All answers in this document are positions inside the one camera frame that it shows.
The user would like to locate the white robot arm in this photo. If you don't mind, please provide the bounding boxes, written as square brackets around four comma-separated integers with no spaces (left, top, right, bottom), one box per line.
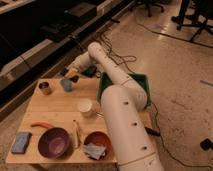
[68,42,165,171]

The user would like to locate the translucent blue plastic cup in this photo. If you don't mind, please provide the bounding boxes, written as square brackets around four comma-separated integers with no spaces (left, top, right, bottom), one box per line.
[60,79,72,92]

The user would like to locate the white paper cup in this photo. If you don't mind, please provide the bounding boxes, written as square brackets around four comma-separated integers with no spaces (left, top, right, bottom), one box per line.
[77,99,93,117]

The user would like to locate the black power adapter box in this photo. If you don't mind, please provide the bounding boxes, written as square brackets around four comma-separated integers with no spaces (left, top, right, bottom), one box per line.
[82,65,97,77]

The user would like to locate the metal tin can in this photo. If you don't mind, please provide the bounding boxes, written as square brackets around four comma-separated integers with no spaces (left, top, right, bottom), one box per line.
[39,82,52,95]

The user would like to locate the metal spoon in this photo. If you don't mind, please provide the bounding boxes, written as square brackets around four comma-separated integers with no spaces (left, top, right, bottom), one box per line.
[96,112,104,117]

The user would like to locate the yellow banana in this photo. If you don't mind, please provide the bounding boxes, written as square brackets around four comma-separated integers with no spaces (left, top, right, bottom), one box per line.
[73,120,81,149]

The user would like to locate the black box on shelf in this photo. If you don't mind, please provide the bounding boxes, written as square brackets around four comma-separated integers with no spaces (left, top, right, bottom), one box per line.
[64,2,97,21]

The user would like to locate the red-brown bowl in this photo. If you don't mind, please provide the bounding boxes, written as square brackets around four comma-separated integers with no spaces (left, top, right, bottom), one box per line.
[84,131,112,154]

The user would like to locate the green plastic tray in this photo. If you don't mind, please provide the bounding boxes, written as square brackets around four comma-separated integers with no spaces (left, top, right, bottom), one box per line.
[96,72,151,107]

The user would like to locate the purple bowl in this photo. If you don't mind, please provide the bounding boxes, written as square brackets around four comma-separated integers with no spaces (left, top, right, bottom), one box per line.
[38,127,70,159]

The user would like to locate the grey folded cloth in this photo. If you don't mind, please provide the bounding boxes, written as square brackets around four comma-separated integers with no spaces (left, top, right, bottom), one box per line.
[83,143,106,160]

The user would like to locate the blue sponge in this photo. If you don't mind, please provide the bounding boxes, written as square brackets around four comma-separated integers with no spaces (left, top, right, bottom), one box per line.
[11,132,32,154]

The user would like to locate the black office chair base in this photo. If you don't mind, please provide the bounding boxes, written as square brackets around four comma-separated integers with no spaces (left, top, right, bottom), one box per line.
[130,0,164,17]

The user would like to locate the black plug on floor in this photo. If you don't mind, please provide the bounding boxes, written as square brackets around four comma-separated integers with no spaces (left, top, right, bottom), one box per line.
[200,138,213,150]

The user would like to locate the black floor cables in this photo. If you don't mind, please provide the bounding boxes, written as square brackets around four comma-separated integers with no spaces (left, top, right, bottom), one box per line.
[69,31,138,73]

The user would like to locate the black handled knife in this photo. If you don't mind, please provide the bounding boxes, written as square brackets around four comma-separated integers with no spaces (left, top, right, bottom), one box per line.
[145,127,160,137]

